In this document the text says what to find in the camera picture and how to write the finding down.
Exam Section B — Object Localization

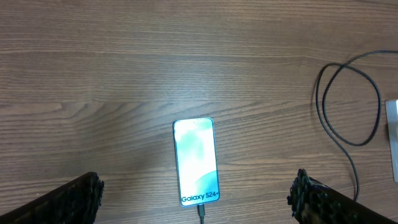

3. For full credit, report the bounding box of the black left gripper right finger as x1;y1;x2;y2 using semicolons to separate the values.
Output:
287;169;397;224

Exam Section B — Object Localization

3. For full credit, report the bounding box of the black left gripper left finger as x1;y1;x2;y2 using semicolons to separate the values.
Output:
1;172;104;224

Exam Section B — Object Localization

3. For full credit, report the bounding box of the black USB charging cable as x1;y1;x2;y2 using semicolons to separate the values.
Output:
197;49;398;224

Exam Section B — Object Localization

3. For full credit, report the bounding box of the Samsung Galaxy smartphone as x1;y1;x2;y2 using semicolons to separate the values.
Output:
173;118;220;207

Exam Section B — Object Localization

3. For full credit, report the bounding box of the white power strip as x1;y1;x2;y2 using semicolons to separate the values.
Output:
386;100;397;182

